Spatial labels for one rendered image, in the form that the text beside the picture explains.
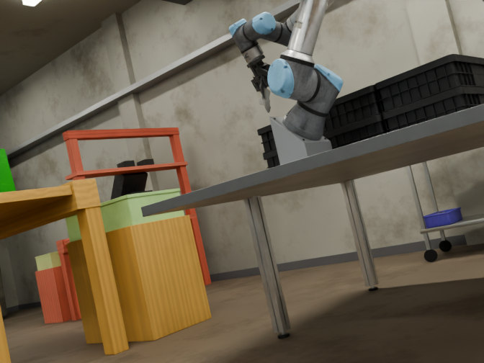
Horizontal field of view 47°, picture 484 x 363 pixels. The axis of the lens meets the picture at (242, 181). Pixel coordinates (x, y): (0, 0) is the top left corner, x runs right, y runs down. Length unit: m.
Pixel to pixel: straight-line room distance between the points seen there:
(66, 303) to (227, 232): 1.78
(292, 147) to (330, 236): 3.39
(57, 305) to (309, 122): 4.39
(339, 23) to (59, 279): 3.64
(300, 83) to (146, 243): 1.86
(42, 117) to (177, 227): 5.32
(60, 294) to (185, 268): 2.51
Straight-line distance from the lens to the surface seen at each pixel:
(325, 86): 1.88
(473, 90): 2.01
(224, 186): 1.89
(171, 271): 3.49
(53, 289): 5.91
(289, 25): 2.11
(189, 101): 6.27
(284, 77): 1.79
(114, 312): 3.27
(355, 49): 5.08
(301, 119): 1.91
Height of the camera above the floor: 0.54
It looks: 4 degrees up
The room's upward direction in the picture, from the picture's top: 13 degrees counter-clockwise
